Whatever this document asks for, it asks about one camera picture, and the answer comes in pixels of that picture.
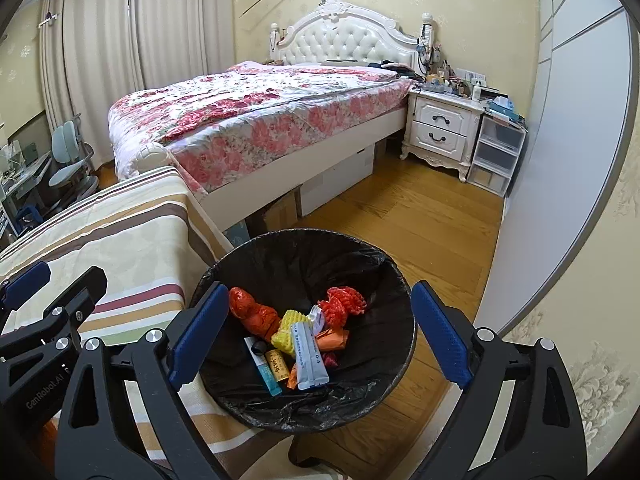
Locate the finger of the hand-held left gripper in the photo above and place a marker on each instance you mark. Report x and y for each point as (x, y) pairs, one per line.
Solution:
(90, 282)
(27, 280)

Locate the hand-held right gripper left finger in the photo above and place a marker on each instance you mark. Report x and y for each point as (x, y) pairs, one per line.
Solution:
(197, 335)

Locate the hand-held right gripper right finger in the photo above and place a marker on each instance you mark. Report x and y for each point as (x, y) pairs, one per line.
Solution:
(442, 335)

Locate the orange plastic bag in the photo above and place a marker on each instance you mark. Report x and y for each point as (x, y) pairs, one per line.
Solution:
(250, 315)

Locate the small yellow bottle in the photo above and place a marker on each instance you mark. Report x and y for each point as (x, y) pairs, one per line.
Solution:
(277, 365)

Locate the yellow foam fruit net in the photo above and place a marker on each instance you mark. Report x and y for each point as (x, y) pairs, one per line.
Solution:
(292, 327)

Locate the large orange mesh net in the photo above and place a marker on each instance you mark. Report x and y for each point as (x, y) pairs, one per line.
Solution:
(342, 305)

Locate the orange carton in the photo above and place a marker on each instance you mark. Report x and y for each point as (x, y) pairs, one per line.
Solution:
(332, 341)

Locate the white printed packet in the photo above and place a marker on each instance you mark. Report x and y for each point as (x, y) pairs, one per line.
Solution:
(307, 355)

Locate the dark red wrapper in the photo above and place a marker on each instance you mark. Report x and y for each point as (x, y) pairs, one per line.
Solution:
(330, 360)

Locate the black bag-lined trash bin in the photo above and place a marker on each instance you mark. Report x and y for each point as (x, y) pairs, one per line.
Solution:
(300, 265)

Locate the striped blanket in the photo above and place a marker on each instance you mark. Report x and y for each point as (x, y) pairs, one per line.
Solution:
(125, 230)

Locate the grey study desk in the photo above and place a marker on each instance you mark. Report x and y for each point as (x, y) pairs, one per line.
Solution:
(25, 180)

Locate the grey-blue desk chair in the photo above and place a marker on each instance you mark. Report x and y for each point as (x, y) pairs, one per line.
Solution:
(70, 155)

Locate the cardboard box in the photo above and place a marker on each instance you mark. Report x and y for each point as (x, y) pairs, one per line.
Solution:
(280, 212)

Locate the white storage box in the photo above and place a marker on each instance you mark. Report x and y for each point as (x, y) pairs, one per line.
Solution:
(340, 180)

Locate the clear plastic drawer unit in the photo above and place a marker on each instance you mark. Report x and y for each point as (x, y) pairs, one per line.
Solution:
(495, 155)

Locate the white nightstand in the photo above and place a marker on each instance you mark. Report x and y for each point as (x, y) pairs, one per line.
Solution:
(440, 130)

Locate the floral quilt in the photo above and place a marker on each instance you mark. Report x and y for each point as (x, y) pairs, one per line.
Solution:
(250, 110)

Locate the blue tissue box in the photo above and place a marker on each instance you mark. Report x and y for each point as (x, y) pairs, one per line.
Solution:
(502, 109)

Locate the white wardrobe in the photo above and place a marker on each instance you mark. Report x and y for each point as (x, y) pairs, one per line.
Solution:
(565, 135)

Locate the beige curtain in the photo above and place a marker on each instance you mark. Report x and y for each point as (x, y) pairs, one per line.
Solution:
(125, 45)

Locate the group of small toiletry bottles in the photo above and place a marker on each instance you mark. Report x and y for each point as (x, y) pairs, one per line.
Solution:
(450, 82)

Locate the black pouch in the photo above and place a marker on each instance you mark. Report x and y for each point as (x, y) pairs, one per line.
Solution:
(395, 66)

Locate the white bed with tufted headboard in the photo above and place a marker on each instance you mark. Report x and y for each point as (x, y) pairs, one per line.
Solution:
(345, 37)

